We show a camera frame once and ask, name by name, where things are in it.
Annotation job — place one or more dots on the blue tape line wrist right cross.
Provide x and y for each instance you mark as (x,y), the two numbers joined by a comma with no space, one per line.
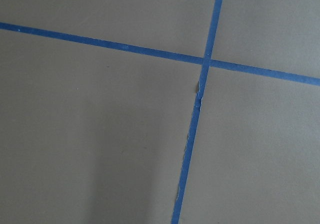
(196,111)

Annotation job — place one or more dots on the blue tape line wrist right long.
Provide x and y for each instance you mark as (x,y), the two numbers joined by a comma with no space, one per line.
(162,54)

